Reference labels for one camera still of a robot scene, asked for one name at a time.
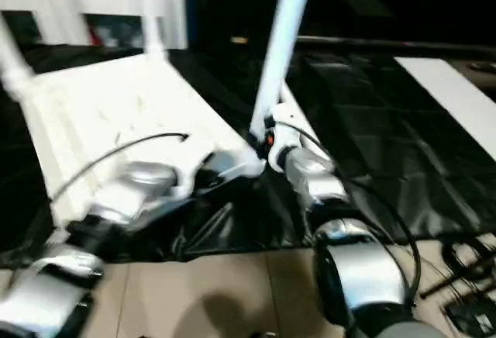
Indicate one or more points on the black plastic mat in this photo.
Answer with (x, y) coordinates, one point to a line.
(368, 140)

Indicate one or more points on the small beige block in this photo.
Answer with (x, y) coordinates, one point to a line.
(238, 39)

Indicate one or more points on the white flat board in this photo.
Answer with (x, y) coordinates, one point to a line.
(453, 94)

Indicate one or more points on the small black remote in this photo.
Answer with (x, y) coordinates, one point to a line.
(484, 66)

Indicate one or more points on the white cabinet with glass doors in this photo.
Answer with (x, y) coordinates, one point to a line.
(58, 1)

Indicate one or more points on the black flat floor device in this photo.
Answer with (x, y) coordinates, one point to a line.
(472, 316)

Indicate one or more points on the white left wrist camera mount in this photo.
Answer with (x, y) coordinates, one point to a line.
(190, 171)

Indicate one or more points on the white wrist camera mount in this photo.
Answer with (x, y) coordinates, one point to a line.
(286, 136)
(190, 171)

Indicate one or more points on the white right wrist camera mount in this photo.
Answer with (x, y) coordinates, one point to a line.
(286, 136)

